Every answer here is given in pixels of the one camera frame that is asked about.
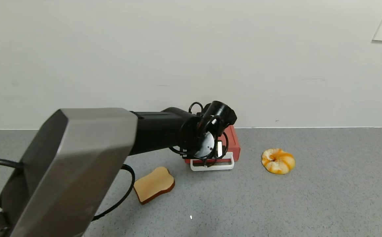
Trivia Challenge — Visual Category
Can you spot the red drawer with white handle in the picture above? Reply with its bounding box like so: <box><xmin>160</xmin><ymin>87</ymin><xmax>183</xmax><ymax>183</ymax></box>
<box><xmin>185</xmin><ymin>150</ymin><xmax>241</xmax><ymax>172</ymax></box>

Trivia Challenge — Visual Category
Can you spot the red drawer case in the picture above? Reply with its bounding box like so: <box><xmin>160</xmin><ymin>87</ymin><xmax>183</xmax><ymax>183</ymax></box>
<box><xmin>184</xmin><ymin>124</ymin><xmax>241</xmax><ymax>164</ymax></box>

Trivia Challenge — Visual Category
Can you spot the toast bread slice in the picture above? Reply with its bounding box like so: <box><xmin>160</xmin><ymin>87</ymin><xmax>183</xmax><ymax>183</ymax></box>
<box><xmin>133</xmin><ymin>166</ymin><xmax>176</xmax><ymax>205</ymax></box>

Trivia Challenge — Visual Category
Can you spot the orange white bagel roll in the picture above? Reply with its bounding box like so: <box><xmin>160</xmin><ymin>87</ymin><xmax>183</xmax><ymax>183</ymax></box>
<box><xmin>261</xmin><ymin>148</ymin><xmax>296</xmax><ymax>175</ymax></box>

